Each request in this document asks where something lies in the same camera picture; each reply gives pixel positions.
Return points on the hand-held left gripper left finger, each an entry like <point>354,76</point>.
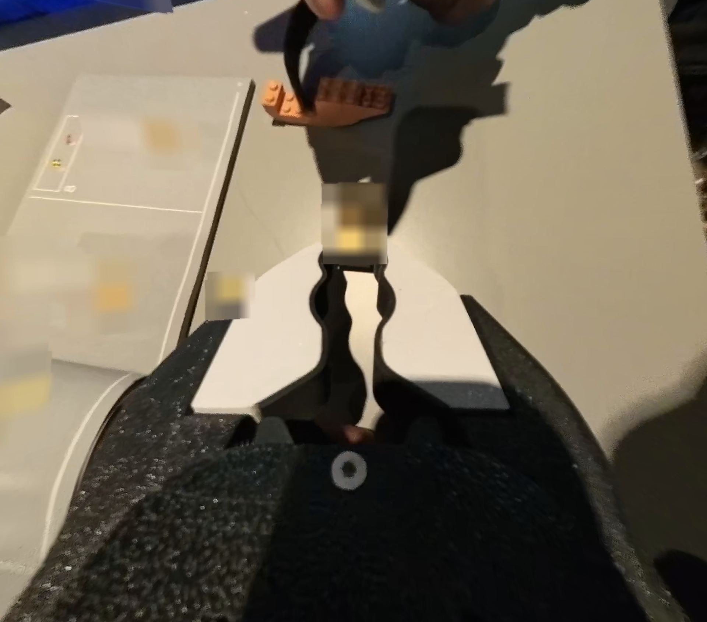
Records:
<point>270,351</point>

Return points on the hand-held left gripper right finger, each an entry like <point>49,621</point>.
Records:
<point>436,335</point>

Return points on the grey instruction booklet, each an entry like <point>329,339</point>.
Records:
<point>165,246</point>

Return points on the grey desk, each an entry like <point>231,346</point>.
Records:
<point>552,191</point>

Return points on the orange brick assembly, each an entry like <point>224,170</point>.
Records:
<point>353,106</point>

